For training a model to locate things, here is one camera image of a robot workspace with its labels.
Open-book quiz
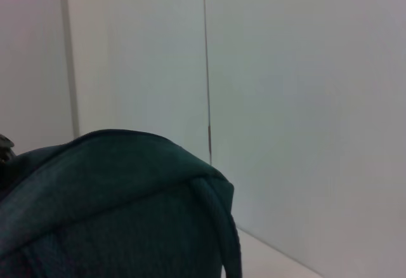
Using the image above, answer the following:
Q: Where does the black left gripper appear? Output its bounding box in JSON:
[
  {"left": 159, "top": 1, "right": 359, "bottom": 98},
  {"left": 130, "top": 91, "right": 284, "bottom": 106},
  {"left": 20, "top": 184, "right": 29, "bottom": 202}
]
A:
[{"left": 0, "top": 133, "right": 16, "bottom": 166}]

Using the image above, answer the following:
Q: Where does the dark teal lunch bag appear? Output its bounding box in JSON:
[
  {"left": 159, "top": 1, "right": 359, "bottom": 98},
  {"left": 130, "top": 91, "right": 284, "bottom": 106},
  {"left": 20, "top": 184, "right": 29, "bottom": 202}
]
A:
[{"left": 0, "top": 128, "right": 244, "bottom": 278}]

